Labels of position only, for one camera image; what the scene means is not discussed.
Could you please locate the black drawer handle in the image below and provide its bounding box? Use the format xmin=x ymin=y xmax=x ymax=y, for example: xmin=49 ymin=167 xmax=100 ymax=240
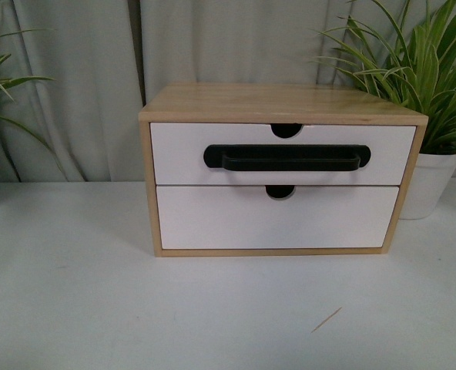
xmin=203 ymin=144 xmax=371 ymax=172

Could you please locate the white top drawer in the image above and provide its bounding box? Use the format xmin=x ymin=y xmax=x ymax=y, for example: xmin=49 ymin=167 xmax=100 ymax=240
xmin=150 ymin=123 xmax=416 ymax=186

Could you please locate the wooden drawer cabinet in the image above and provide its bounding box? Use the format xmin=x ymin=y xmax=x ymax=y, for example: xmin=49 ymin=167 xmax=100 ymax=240
xmin=139 ymin=83 xmax=428 ymax=257

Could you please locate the wooden toothpick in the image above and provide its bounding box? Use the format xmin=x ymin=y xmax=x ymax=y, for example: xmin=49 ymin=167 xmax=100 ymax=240
xmin=311 ymin=307 xmax=343 ymax=333

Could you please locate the white drawer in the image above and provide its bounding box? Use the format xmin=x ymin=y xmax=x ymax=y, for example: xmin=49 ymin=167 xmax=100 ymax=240
xmin=150 ymin=123 xmax=416 ymax=186
xmin=157 ymin=186 xmax=398 ymax=250

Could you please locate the green plant right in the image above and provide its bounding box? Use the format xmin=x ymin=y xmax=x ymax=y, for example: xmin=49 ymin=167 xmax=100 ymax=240
xmin=316 ymin=1 xmax=456 ymax=154

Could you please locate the white plant pot right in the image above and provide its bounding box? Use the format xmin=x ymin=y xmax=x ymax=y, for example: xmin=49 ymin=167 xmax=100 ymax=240
xmin=400 ymin=153 xmax=456 ymax=220

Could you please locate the white bottom drawer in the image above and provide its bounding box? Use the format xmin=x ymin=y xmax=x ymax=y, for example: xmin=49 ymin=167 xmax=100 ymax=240
xmin=157 ymin=186 xmax=398 ymax=250

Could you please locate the grey curtain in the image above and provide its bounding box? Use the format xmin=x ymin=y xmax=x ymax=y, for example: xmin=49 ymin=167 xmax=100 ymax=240
xmin=0 ymin=1 xmax=402 ymax=182

